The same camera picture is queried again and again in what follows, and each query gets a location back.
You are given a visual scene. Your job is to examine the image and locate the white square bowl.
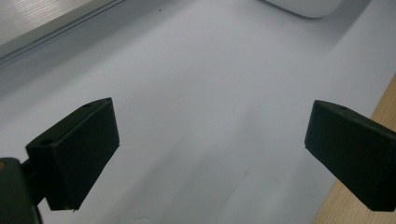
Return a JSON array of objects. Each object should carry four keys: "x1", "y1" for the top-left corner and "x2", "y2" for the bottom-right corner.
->
[{"x1": 263, "y1": 0, "x2": 346, "y2": 19}]

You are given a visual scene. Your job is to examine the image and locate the white table mat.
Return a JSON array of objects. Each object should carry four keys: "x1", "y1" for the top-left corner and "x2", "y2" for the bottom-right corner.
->
[{"x1": 0, "y1": 0, "x2": 396, "y2": 224}]

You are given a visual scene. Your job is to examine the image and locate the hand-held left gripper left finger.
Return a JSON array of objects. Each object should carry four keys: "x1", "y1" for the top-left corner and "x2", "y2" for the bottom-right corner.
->
[{"x1": 21, "y1": 97, "x2": 121, "y2": 212}]

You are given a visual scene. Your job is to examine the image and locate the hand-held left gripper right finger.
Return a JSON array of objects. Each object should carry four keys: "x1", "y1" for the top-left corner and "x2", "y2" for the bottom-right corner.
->
[{"x1": 304, "y1": 99, "x2": 396, "y2": 213}]

